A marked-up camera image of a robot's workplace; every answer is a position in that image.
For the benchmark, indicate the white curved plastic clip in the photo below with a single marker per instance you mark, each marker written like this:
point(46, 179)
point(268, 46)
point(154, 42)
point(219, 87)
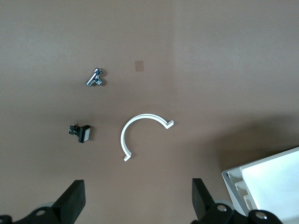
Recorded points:
point(123, 140)

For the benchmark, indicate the black square switch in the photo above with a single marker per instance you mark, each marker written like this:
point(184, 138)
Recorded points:
point(84, 134)

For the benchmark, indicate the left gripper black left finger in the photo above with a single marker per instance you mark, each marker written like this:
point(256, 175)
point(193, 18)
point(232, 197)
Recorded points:
point(70, 205)

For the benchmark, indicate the small chrome metal fitting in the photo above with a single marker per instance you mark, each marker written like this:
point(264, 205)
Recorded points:
point(94, 78)

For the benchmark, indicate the brown tape patch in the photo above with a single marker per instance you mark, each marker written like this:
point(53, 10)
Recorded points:
point(139, 65)

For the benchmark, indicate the white drawer cabinet shell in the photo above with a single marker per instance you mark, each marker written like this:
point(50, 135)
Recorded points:
point(235, 191)

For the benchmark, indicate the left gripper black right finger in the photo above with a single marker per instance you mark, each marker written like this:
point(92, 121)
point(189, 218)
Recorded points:
point(205, 210)

